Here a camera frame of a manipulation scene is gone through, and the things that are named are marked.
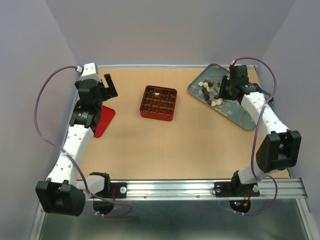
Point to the metal tongs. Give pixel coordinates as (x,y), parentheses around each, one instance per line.
(214,86)

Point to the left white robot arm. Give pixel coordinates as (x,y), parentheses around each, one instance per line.
(61,193)

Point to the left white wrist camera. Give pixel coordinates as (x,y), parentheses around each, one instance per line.
(90,71)

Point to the red chocolate box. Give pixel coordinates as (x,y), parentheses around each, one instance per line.
(158,107)

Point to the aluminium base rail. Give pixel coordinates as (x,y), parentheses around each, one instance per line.
(203,190)

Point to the red box lid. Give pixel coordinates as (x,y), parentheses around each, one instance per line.
(107,114)

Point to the white round chocolate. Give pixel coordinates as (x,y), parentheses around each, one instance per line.
(218,102)

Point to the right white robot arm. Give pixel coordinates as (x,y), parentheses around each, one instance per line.
(280,147)

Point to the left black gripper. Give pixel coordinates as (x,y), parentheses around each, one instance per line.
(109,81)

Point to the white cone chocolate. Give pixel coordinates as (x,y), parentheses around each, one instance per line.
(205,86)

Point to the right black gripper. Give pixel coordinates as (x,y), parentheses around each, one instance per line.
(223,93)

